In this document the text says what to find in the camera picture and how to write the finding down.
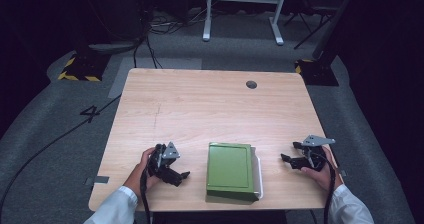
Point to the person's right hand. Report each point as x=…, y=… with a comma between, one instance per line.
x=324, y=174

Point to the white metal table frame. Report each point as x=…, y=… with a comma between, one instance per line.
x=244, y=10

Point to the black stand base striped edge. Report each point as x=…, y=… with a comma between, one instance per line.
x=316, y=71
x=82, y=67

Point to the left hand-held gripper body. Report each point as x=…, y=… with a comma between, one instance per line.
x=163, y=160

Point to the person's left hand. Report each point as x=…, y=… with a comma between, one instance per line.
x=142, y=172

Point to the grey tape piece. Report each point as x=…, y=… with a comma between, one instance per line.
x=101, y=179

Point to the green box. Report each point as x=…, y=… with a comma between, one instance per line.
x=229, y=171

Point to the grey table grommet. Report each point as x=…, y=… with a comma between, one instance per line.
x=251, y=84

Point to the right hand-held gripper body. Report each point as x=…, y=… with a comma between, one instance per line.
x=313, y=154

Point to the black folding stand legs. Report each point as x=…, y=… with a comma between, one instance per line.
x=310, y=25

